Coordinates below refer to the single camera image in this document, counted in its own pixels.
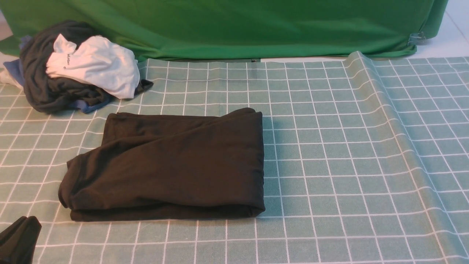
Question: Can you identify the dark gray crumpled garment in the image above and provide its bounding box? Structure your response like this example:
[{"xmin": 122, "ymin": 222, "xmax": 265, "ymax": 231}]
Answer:
[{"xmin": 20, "ymin": 20, "xmax": 154, "ymax": 113}]

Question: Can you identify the green checkered tablecloth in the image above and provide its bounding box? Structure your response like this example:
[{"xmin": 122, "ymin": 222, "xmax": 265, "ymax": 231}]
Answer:
[{"xmin": 0, "ymin": 52, "xmax": 469, "ymax": 264}]

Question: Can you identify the blue gray crumpled garment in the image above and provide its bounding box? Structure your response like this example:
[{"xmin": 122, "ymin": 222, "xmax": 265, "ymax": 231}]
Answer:
[{"xmin": 3, "ymin": 35, "xmax": 32, "ymax": 88}]

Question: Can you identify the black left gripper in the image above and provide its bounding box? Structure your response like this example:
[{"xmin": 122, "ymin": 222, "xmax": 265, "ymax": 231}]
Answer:
[{"xmin": 0, "ymin": 216, "xmax": 42, "ymax": 264}]

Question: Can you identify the white crumpled shirt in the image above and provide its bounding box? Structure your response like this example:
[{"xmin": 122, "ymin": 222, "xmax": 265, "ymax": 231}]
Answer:
[{"xmin": 46, "ymin": 34, "xmax": 140, "ymax": 99}]

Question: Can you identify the dark gray long-sleeved shirt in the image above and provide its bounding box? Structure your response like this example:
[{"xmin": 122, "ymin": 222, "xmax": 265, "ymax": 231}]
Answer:
[{"xmin": 58, "ymin": 107, "xmax": 265, "ymax": 221}]

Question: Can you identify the silver binder clip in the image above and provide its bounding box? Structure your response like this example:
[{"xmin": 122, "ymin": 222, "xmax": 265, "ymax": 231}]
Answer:
[{"xmin": 407, "ymin": 32, "xmax": 427, "ymax": 45}]

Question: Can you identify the green backdrop cloth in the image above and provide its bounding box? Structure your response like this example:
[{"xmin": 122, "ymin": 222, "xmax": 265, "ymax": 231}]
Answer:
[{"xmin": 1, "ymin": 0, "xmax": 448, "ymax": 60}]

